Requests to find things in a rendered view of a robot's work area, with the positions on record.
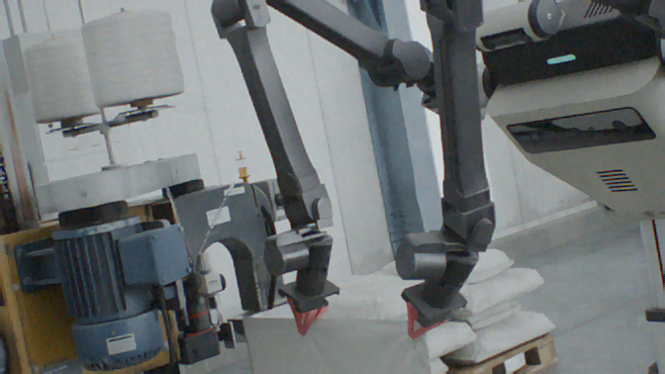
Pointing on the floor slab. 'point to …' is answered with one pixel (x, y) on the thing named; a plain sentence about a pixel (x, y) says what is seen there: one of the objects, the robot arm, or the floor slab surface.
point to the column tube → (15, 156)
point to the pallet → (535, 349)
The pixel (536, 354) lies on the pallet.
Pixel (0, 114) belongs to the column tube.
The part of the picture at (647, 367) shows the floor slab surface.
